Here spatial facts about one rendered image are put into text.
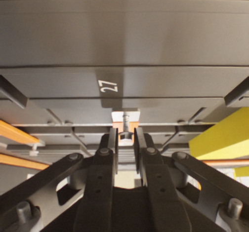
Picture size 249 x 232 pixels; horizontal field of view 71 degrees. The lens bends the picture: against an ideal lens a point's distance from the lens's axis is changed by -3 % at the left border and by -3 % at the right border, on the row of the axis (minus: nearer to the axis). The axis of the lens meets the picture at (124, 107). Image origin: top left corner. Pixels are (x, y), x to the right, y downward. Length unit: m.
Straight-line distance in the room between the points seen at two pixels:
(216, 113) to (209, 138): 0.06
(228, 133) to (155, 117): 0.08
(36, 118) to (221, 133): 0.20
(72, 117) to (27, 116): 0.04
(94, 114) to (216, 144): 0.15
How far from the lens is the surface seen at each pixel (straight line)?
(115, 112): 0.16
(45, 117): 0.20
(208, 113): 0.20
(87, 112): 0.17
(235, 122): 0.20
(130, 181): 4.57
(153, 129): 0.25
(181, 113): 0.18
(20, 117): 0.21
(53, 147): 0.34
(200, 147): 0.28
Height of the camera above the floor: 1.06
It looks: 23 degrees down
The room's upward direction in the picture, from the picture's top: 179 degrees clockwise
